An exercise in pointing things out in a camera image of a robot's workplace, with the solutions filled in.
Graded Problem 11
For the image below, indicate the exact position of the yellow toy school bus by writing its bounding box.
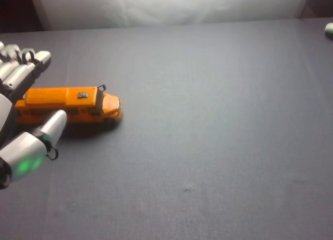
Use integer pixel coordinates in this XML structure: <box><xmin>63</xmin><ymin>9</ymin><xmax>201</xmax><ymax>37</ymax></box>
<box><xmin>14</xmin><ymin>83</ymin><xmax>124</xmax><ymax>132</ymax></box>

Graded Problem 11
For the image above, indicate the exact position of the grey table cloth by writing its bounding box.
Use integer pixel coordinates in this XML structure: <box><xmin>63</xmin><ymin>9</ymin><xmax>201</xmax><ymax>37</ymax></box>
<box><xmin>0</xmin><ymin>17</ymin><xmax>333</xmax><ymax>240</ymax></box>

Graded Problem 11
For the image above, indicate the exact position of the white sheet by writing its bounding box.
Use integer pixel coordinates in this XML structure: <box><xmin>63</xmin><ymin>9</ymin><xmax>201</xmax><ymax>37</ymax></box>
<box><xmin>28</xmin><ymin>0</ymin><xmax>309</xmax><ymax>31</ymax></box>

